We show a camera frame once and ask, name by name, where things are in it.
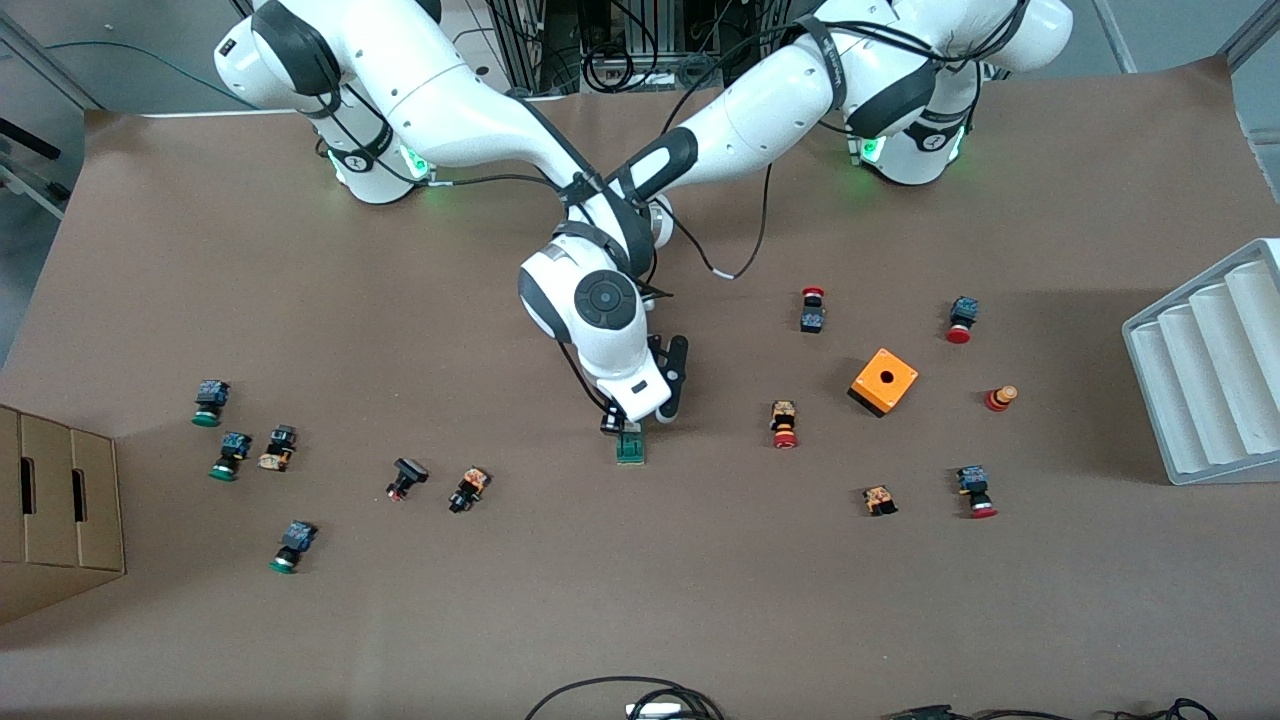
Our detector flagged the black square push button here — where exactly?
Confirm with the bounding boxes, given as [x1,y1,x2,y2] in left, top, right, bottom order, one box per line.
[386,457,430,502]

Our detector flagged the white mounting plate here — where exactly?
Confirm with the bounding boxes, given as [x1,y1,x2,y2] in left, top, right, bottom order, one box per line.
[440,0,571,104]

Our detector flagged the cardboard box with slots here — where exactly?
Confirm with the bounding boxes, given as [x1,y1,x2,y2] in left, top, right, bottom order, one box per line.
[0,405,127,626]

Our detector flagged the white ridged tray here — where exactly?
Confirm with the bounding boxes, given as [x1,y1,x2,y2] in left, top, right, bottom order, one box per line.
[1122,238,1280,487]

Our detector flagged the black bar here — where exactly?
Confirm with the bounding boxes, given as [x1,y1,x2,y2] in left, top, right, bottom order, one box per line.
[0,117,61,161]

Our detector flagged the black orange selector switch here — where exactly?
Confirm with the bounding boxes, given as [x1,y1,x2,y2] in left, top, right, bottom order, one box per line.
[448,466,492,515]

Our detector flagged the black looped cable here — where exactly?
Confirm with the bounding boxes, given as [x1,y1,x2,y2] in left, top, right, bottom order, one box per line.
[525,676,726,720]

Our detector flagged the orange button enclosure box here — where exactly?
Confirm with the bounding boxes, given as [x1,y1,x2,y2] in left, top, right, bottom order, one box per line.
[847,347,920,419]

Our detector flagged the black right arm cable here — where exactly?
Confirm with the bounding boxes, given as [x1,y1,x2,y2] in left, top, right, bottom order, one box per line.
[425,170,576,196]

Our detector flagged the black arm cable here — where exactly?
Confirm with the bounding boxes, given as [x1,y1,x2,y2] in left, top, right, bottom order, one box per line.
[425,170,576,196]
[650,160,777,301]

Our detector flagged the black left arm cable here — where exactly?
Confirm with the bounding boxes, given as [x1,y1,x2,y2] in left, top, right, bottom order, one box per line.
[650,160,777,301]

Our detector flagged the black orange switch block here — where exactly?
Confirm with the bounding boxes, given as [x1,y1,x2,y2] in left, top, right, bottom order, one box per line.
[257,425,299,473]

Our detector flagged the green push button switch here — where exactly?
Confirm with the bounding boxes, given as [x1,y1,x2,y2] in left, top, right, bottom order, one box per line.
[209,432,253,482]
[192,380,231,428]
[269,520,319,575]

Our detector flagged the coiled black cable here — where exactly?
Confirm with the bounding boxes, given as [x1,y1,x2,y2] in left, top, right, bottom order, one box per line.
[583,45,641,94]

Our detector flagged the aluminium frame rack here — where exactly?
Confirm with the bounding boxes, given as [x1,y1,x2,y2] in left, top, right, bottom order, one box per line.
[485,0,811,96]

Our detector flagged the black cable with connector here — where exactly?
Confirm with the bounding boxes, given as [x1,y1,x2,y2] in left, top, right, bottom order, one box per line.
[880,698,1221,720]

